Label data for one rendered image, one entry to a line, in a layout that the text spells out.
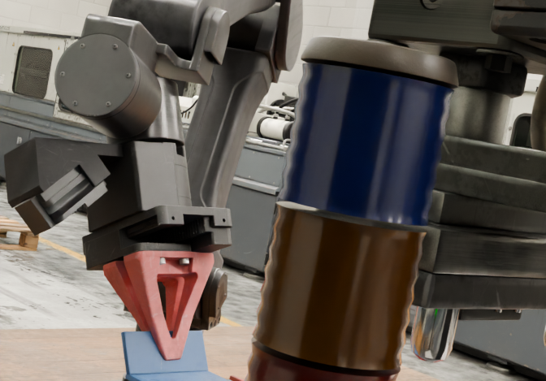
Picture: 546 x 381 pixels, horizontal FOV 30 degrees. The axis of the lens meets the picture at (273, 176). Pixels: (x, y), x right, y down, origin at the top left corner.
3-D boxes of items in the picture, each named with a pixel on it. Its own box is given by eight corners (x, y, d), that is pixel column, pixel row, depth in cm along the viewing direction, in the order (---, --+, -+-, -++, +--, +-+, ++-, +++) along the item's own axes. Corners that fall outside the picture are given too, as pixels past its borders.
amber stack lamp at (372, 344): (323, 326, 28) (346, 207, 28) (432, 366, 25) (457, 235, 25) (221, 326, 26) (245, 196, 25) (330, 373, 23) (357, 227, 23)
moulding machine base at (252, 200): (-43, 168, 1158) (-29, 84, 1153) (37, 178, 1225) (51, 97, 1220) (258, 283, 742) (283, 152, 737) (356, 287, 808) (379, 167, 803)
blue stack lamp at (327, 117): (347, 201, 28) (370, 82, 28) (459, 230, 25) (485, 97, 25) (246, 190, 25) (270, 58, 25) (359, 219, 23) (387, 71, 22)
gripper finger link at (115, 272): (170, 354, 66) (154, 214, 69) (109, 368, 71) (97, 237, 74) (249, 348, 71) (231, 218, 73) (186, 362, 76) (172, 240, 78)
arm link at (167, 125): (170, 144, 71) (158, 51, 73) (92, 158, 72) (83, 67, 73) (194, 166, 78) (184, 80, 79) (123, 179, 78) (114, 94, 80)
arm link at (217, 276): (219, 271, 89) (236, 266, 95) (127, 251, 91) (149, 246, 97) (206, 342, 90) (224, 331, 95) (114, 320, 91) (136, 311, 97)
